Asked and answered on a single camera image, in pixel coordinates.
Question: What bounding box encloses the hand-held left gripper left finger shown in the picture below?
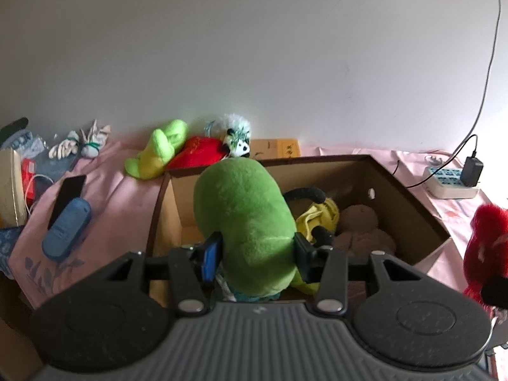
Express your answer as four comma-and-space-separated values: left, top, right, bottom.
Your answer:
85, 232, 223, 318

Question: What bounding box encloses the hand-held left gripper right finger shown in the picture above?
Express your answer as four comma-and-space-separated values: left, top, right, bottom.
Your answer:
293, 232, 427, 314

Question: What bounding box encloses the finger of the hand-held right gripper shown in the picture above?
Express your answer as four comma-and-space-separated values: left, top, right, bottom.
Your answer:
480, 276, 508, 310

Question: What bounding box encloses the yellow knit toy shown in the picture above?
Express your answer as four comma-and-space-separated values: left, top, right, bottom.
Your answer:
294, 200, 341, 243

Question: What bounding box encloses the red fluffy plush toy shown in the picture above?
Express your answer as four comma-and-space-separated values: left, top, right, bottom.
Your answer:
462, 203, 508, 306

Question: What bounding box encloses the brown cardboard box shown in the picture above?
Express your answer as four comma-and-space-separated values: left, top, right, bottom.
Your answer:
146, 154, 451, 306

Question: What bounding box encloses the teal cloth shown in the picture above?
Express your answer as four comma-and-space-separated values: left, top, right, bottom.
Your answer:
216, 276, 278, 303

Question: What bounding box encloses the brown plush toy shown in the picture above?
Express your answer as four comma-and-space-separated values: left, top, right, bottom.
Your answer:
333, 204, 398, 258

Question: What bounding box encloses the pink bedsheet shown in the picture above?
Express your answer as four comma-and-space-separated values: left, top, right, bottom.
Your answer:
12, 137, 508, 326

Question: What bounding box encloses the yellow brown book box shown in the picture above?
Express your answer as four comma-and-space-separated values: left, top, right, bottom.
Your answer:
250, 138, 302, 159

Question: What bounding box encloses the panda plush toy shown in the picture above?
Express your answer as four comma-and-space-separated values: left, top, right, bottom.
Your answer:
206, 113, 252, 158

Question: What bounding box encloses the lime green plush toy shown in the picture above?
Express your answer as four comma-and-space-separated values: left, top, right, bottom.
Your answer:
125, 119, 189, 180

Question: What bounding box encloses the white power strip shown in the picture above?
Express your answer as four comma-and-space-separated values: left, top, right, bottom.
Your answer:
423, 166, 481, 200

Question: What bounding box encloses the black charger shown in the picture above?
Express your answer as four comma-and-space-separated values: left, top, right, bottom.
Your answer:
460, 157, 485, 187

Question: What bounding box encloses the blue eyeglass case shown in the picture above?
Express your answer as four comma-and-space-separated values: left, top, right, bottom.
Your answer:
42, 197, 93, 263

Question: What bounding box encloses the black phone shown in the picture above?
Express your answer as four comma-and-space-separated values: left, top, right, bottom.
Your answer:
47, 175, 87, 231

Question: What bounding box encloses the red packet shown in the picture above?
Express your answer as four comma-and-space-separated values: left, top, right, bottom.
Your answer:
21, 158, 40, 191

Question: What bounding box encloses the blue patterned packet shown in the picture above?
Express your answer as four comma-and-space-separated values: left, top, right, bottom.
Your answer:
0, 225, 25, 280
6, 130, 45, 158

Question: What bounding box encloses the yellow paper box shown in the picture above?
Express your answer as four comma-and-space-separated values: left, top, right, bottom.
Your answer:
0, 149, 28, 227

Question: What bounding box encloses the dark green object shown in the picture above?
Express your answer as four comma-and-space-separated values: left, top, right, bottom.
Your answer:
0, 117, 29, 140

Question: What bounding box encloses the black charger cable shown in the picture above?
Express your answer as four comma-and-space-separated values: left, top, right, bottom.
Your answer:
391, 134, 479, 189

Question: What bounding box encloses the white power cord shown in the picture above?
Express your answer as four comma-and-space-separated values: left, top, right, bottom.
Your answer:
426, 0, 501, 167

